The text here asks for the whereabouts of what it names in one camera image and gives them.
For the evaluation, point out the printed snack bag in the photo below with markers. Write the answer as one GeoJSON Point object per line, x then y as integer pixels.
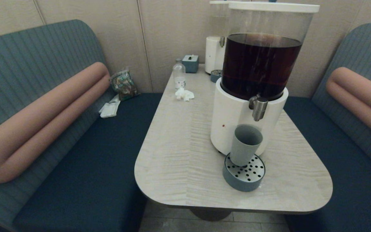
{"type": "Point", "coordinates": [124, 84]}

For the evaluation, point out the small blue drip tray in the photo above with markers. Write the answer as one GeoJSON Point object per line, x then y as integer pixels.
{"type": "Point", "coordinates": [215, 76]}

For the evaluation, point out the white napkin pack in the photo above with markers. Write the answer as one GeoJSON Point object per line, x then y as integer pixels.
{"type": "Point", "coordinates": [109, 109]}

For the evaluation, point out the blue-grey tissue box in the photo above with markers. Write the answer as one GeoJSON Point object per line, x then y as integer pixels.
{"type": "Point", "coordinates": [190, 64]}

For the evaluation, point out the round table pedestal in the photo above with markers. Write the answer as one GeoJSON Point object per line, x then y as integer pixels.
{"type": "Point", "coordinates": [211, 214]}

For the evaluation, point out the crumpled white tissue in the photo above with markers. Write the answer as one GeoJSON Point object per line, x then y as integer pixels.
{"type": "Point", "coordinates": [184, 94]}

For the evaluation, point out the blue perforated drip tray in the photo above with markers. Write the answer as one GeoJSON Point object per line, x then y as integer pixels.
{"type": "Point", "coordinates": [243, 182]}

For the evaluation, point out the small white drink dispenser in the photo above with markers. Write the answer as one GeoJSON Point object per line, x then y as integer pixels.
{"type": "Point", "coordinates": [214, 54]}

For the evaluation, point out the clear plastic bottle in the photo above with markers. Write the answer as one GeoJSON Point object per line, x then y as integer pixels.
{"type": "Point", "coordinates": [179, 74]}

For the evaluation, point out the pink bolster cushion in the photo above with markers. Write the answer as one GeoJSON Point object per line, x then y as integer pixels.
{"type": "Point", "coordinates": [37, 125]}
{"type": "Point", "coordinates": [359, 96]}

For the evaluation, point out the metal dispenser tap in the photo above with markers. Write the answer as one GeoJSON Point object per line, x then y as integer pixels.
{"type": "Point", "coordinates": [259, 108]}

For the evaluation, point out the white dispenser lid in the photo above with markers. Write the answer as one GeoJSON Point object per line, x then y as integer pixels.
{"type": "Point", "coordinates": [274, 7]}

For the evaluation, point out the blue upholstered bench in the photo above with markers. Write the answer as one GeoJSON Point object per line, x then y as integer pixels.
{"type": "Point", "coordinates": [349, 180]}
{"type": "Point", "coordinates": [85, 167]}

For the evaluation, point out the large dark tea dispenser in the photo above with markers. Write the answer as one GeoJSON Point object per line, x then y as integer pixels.
{"type": "Point", "coordinates": [237, 112]}

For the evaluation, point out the grey-blue plastic cup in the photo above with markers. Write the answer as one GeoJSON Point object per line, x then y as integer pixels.
{"type": "Point", "coordinates": [245, 148]}

